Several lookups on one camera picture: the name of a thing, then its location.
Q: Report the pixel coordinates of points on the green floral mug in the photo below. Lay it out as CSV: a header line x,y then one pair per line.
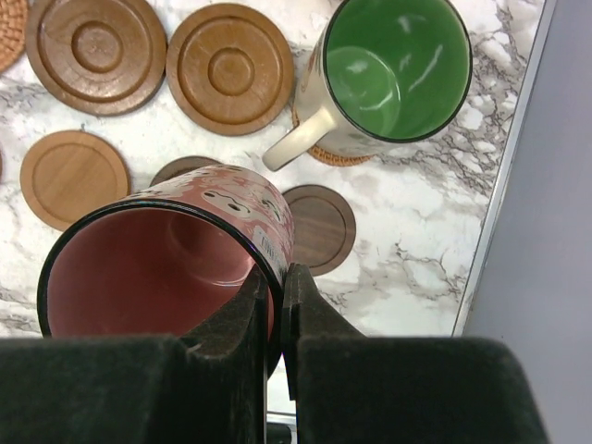
x,y
399,71

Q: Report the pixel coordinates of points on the dark walnut coaster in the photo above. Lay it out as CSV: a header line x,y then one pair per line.
x,y
325,227
182,166

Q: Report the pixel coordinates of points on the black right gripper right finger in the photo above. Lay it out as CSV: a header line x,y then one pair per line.
x,y
350,388

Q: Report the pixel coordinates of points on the pink red mug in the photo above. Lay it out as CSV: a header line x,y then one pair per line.
x,y
162,260

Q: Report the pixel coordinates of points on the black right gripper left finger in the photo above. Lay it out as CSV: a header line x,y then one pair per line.
x,y
206,387

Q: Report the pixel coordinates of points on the grooved brown wooden coaster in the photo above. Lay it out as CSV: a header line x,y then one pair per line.
x,y
104,58

